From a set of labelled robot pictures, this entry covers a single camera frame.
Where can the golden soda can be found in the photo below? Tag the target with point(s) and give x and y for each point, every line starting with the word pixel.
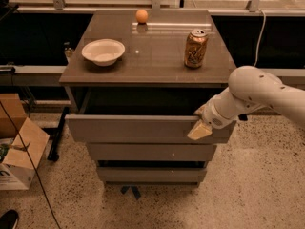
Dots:
pixel 196 46

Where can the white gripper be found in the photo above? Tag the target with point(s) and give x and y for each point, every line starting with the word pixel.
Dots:
pixel 212 114

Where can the orange ball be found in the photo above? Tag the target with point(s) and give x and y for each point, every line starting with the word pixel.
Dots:
pixel 141 16

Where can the brown cardboard box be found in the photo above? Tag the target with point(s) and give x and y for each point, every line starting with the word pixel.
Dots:
pixel 12 115

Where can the grey drawer cabinet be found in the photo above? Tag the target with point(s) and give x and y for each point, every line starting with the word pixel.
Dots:
pixel 150 78

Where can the grey top drawer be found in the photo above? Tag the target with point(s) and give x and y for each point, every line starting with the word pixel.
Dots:
pixel 154 129

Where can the grey middle drawer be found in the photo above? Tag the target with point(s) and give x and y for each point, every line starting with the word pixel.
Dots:
pixel 151 152

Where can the black shoe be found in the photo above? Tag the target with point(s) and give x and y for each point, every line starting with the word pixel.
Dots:
pixel 9 220

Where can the black table leg left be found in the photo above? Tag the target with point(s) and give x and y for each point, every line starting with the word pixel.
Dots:
pixel 53 155

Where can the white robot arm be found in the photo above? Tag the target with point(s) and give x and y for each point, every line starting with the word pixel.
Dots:
pixel 249 89

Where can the open cardboard box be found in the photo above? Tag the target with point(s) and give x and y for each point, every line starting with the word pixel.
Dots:
pixel 17 170

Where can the black table leg right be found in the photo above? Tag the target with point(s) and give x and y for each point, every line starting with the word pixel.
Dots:
pixel 243 117

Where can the black table leg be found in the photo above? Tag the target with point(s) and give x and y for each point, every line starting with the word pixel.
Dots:
pixel 243 117
pixel 53 155

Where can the white bowl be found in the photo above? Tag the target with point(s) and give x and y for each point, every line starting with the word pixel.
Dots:
pixel 103 52

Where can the grey bottom drawer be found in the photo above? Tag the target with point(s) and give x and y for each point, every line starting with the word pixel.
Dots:
pixel 151 175

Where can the grey drawer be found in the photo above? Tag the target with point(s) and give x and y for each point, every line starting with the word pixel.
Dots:
pixel 151 175
pixel 154 129
pixel 151 152

